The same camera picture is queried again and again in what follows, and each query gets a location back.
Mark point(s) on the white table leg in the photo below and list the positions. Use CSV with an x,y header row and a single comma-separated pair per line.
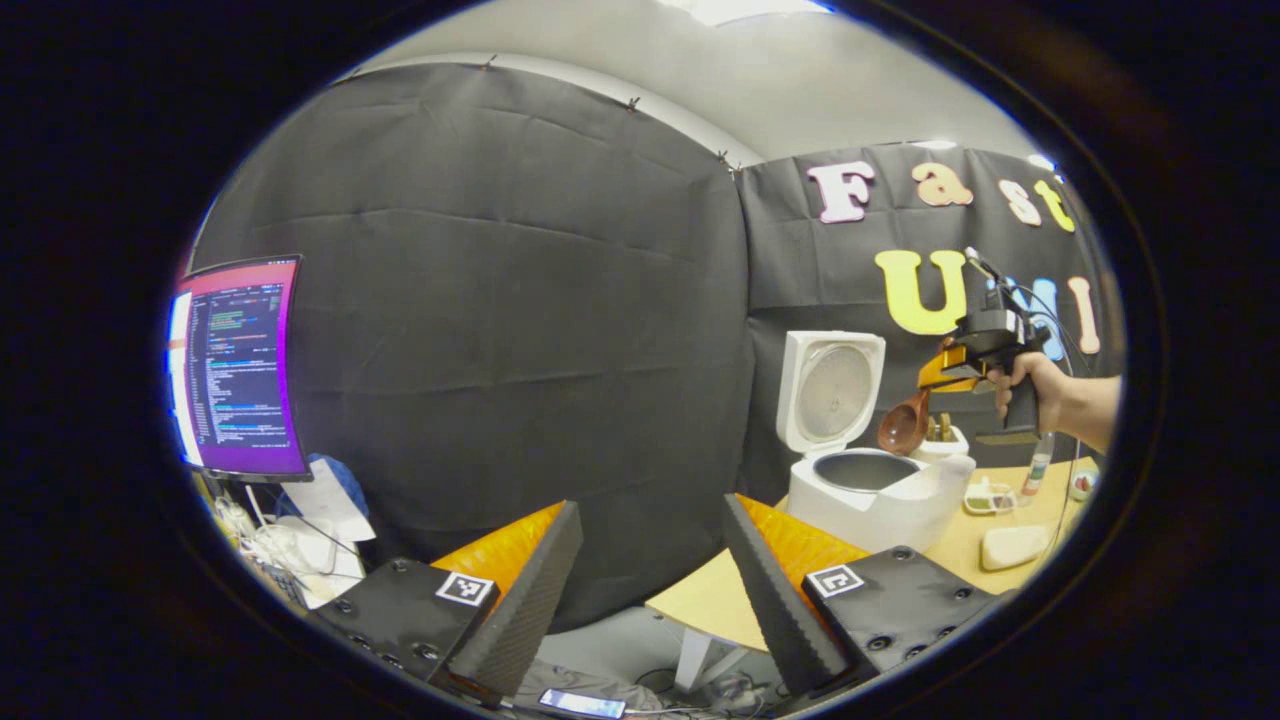
x,y
700,660

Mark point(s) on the white paper sheets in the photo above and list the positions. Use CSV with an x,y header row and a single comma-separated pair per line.
x,y
325,500

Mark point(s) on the white toaster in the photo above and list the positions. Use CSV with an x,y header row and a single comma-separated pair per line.
x,y
950,447

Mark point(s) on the black backdrop cloth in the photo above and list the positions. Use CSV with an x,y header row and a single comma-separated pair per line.
x,y
500,350

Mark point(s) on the white rice cooker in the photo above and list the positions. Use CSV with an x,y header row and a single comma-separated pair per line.
x,y
880,510

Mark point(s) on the brown wooden spoon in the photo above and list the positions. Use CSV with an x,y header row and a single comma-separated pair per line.
x,y
902,428

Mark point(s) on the clear tray of white rice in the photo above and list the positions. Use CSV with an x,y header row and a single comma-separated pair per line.
x,y
1012,548

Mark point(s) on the pale green plate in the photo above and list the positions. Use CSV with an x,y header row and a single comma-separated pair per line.
x,y
1082,485

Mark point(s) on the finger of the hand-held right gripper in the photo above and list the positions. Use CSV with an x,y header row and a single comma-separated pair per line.
x,y
945,368

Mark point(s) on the white divided grain dish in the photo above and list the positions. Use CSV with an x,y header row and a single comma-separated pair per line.
x,y
988,498

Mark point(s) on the brown bread slices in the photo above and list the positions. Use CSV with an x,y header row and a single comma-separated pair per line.
x,y
942,428

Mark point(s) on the ceiling light panel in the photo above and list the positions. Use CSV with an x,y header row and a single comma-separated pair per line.
x,y
745,8

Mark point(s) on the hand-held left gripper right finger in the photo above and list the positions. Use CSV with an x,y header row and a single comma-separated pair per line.
x,y
775,610

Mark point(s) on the computer monitor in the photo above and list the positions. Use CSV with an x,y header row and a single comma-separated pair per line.
x,y
240,370

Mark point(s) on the smartphone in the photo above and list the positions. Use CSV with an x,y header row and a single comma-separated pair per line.
x,y
582,703

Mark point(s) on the clear plastic bottle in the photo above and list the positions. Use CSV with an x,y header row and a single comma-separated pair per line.
x,y
1037,470

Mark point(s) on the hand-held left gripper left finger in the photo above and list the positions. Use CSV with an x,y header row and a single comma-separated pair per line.
x,y
530,610

